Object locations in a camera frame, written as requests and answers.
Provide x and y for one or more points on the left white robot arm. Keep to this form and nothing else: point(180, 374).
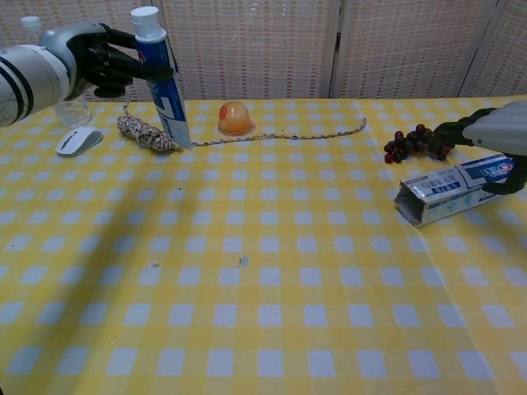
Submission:
point(29, 82)

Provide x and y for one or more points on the dark red grape bunch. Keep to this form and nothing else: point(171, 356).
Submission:
point(401, 146)

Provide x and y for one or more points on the blue white toothpaste box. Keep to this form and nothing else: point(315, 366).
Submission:
point(444, 193)

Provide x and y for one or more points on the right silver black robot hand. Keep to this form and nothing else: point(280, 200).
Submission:
point(498, 127)

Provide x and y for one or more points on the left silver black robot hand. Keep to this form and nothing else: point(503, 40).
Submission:
point(88, 53)

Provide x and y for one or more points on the clear plastic water bottle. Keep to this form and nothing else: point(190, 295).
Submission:
point(74, 113)

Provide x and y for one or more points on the bamboo folding screen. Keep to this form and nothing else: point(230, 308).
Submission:
point(263, 49)

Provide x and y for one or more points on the white computer mouse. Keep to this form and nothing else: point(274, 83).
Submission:
point(78, 142)

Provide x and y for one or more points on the yellow white checked tablecloth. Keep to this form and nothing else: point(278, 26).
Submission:
point(263, 288)

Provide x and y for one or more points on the blue white toothpaste tube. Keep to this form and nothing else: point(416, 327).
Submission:
point(164, 98)

